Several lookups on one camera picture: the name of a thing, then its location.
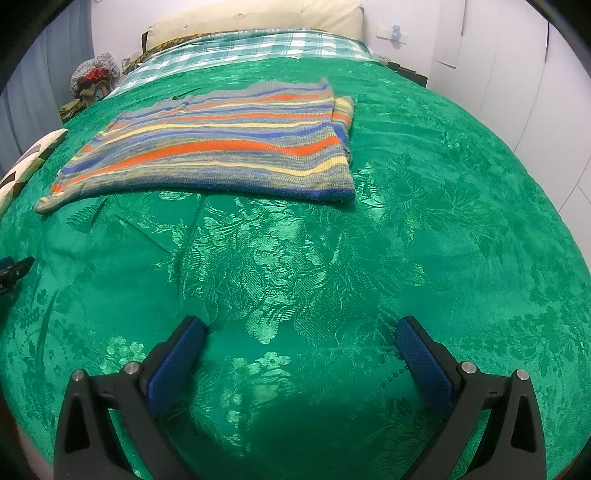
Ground blue curtain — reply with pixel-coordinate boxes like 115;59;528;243
1;1;94;173

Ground wall socket with plug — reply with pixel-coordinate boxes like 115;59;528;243
376;24;408;45

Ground pile of clothes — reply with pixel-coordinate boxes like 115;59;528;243
58;52;122;123

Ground green floral bedspread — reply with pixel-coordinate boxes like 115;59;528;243
1;59;590;479

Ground teal checked bed sheet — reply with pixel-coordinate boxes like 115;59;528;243
111;29;377;97

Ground white wardrobe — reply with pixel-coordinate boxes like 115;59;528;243
428;1;590;248

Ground patterned cream cushion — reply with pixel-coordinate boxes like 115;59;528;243
0;128;68;215

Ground cream pillow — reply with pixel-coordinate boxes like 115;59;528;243
146;0;363;49

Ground striped knit sweater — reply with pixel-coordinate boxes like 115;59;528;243
35;79;356;214

